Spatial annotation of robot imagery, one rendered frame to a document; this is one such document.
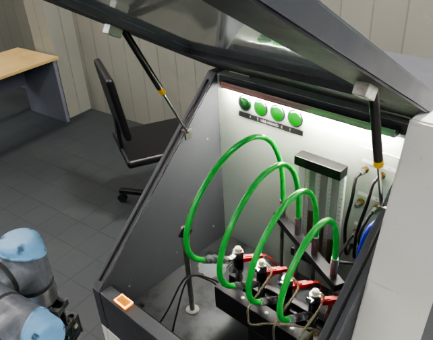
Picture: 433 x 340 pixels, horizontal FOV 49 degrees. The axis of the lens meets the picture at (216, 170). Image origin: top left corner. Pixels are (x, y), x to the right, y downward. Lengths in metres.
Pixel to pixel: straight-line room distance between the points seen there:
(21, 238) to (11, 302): 0.14
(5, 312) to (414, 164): 0.75
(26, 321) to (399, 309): 0.71
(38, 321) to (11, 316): 0.04
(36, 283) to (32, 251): 0.07
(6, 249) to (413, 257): 0.75
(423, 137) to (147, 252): 0.90
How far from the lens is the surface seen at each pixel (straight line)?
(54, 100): 4.93
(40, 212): 3.62
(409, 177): 0.98
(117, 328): 1.50
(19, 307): 0.81
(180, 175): 1.47
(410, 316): 1.08
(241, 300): 1.32
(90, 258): 3.08
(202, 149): 1.51
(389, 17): 3.07
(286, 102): 1.29
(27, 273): 0.91
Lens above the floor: 1.94
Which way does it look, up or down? 31 degrees down
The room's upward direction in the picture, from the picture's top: 3 degrees counter-clockwise
